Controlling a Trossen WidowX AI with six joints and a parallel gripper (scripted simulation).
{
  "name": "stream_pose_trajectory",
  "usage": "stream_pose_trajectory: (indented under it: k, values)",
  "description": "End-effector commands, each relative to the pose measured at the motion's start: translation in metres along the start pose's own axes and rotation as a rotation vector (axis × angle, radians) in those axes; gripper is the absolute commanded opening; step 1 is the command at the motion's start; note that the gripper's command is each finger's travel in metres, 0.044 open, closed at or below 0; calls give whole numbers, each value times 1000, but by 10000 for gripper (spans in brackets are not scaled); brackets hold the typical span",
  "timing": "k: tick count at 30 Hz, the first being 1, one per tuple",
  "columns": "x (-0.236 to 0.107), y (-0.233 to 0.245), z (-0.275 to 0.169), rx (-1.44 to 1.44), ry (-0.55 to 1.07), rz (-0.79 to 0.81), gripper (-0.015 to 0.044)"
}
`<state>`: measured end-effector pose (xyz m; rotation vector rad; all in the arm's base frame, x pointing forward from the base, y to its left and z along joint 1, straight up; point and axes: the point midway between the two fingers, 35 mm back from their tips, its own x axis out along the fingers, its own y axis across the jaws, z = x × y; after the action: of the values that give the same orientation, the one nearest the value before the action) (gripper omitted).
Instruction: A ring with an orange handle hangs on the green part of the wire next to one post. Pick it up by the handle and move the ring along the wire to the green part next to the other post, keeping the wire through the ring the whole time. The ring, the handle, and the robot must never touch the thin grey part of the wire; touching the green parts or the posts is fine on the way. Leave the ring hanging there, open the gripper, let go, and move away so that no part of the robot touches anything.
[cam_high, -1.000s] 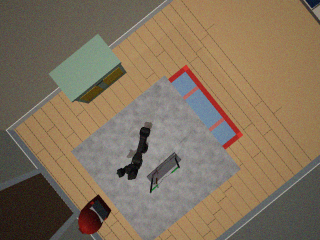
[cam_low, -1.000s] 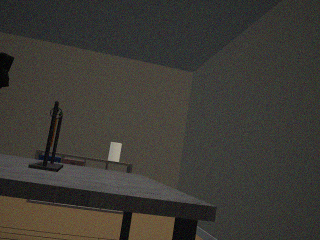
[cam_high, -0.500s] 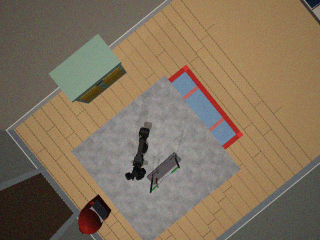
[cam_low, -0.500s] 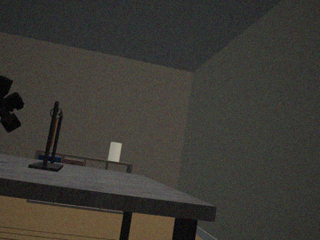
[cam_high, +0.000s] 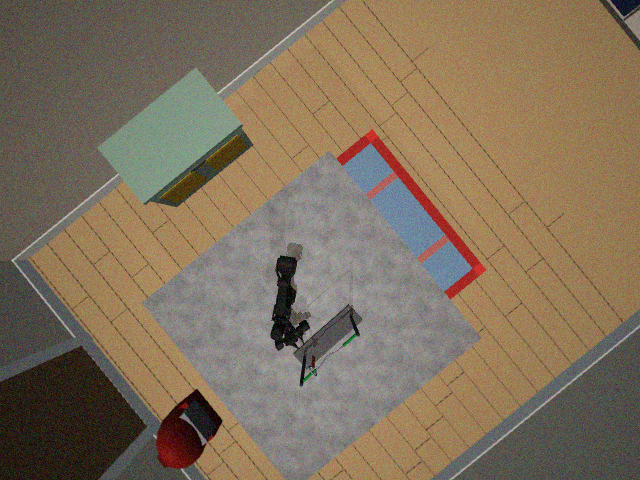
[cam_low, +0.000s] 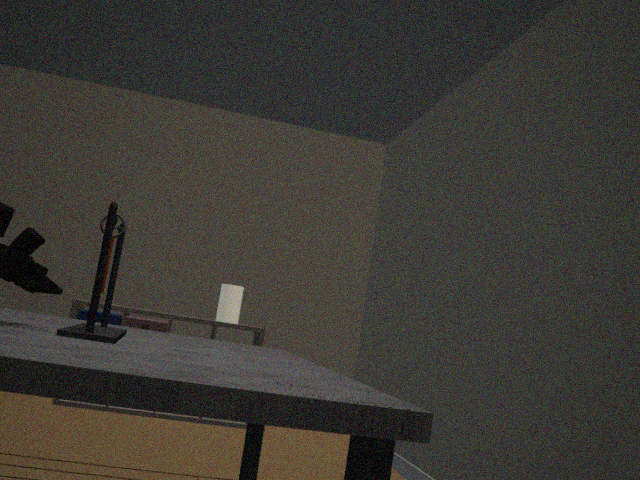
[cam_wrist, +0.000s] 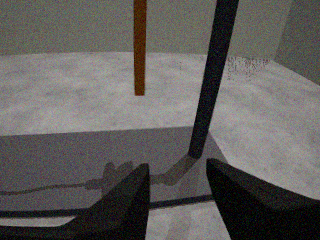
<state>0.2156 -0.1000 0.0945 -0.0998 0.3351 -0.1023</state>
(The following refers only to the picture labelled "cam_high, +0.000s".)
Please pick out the orange-brown tapered bar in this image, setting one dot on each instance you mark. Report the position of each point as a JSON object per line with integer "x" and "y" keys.
{"x": 313, "y": 366}

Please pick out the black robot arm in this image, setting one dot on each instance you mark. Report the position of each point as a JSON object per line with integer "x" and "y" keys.
{"x": 285, "y": 297}

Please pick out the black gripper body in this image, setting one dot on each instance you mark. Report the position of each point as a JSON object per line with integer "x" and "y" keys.
{"x": 303, "y": 327}

